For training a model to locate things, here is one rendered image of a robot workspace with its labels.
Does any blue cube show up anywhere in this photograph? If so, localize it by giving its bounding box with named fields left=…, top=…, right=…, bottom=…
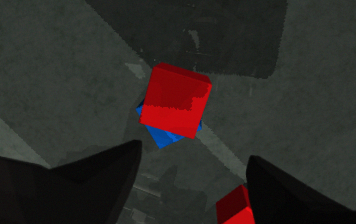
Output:
left=135, top=98, right=202, bottom=149

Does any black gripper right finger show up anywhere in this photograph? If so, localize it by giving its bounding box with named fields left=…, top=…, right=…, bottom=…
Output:
left=246, top=155, right=356, bottom=224

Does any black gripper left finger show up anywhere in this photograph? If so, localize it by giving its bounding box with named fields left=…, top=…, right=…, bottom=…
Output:
left=0, top=140, right=142, bottom=224

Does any red cube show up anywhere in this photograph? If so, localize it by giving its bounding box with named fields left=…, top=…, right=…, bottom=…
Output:
left=216, top=185, right=255, bottom=224
left=138, top=62, right=212, bottom=139

